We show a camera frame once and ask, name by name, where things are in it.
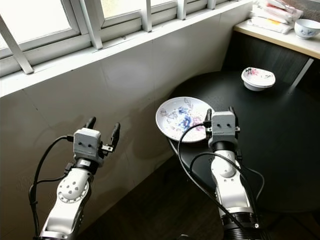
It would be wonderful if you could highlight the white barred window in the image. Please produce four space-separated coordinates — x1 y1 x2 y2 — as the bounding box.
0 0 256 98

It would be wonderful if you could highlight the small floral porcelain bowl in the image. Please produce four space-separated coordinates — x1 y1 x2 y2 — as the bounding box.
240 66 277 92

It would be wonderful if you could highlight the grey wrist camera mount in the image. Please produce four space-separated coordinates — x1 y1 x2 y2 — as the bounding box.
73 128 106 162
210 110 239 147

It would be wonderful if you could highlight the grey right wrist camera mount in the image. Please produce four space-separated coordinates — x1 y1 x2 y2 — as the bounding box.
210 110 239 147

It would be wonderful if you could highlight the white packet with orange print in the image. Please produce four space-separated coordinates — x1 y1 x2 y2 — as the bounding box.
249 14 297 35

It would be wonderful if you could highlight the black round table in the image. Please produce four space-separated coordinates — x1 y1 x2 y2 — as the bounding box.
167 70 320 216

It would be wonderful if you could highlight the light wooden countertop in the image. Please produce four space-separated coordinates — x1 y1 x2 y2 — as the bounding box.
232 21 320 60

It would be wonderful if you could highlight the dark wooden cabinet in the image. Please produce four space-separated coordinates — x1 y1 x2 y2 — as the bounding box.
220 31 320 98

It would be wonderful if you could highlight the blue and white bowl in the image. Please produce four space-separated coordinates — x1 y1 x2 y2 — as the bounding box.
293 18 320 40

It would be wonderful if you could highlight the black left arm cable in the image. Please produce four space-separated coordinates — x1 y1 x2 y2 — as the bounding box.
28 134 77 240

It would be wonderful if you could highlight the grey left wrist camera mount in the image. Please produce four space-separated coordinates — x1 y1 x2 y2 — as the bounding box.
73 128 106 162

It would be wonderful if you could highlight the white packet with red print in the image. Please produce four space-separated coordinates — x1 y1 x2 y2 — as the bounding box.
255 0 306 23

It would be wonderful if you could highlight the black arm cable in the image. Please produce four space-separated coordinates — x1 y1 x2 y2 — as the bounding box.
177 121 263 240
28 134 77 240

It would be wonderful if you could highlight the white floral porcelain plate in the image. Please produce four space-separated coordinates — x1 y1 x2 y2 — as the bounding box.
155 96 215 144

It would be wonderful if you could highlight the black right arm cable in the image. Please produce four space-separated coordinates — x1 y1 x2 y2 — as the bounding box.
177 121 263 240

